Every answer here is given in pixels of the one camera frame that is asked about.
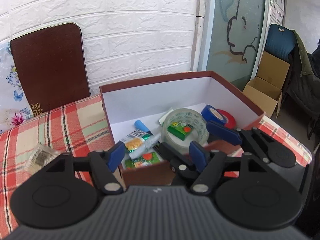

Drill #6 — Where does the bag of white beads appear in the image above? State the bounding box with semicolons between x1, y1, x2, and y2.
24;143;61;175

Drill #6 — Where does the open cardboard box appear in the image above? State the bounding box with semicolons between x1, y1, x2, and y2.
243;51;290;118

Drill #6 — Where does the brown open storage box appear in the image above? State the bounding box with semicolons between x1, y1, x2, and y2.
99;70;266;188

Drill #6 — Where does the green card packet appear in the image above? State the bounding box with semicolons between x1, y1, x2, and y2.
124;152;163;169

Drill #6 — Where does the floral white pillow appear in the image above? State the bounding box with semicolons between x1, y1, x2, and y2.
0;42;33;133

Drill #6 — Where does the small green box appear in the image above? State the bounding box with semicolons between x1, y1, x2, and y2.
167;121;193;140

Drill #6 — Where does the blue chair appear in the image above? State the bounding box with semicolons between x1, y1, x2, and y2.
264;24;297;63

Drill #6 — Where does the blue tape roll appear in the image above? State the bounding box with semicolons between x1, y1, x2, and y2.
201;105;227;126

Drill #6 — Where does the dark green jacket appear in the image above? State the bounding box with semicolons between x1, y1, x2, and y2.
285;29;320;131

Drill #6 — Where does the red tape roll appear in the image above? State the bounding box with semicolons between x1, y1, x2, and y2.
217;109;237;129

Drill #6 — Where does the clear printed tape roll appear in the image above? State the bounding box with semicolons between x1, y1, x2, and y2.
161;108;209;154

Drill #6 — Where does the green snack packet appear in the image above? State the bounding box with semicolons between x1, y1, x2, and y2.
121;129;161;159

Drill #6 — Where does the cartoon wall panel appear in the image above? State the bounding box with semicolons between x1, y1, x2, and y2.
206;0;265;89

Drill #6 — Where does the black marker pen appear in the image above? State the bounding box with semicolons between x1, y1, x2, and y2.
135;120;152;135

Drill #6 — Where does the plaid bed sheet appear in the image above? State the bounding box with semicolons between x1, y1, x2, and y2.
1;95;312;239

